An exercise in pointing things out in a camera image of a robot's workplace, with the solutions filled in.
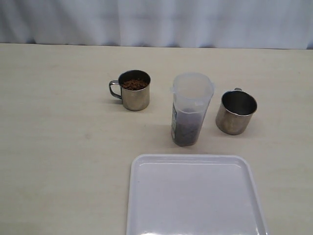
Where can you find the steel mug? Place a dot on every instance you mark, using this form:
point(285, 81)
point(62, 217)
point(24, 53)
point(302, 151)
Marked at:
point(133, 89)
point(235, 111)

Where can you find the clear plastic tall container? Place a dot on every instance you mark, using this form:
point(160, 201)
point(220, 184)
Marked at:
point(192, 93)

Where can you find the white plastic tray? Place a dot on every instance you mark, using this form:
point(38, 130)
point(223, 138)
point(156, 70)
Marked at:
point(180, 194)

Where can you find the white curtain backdrop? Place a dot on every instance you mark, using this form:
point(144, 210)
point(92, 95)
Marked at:
point(282, 24)

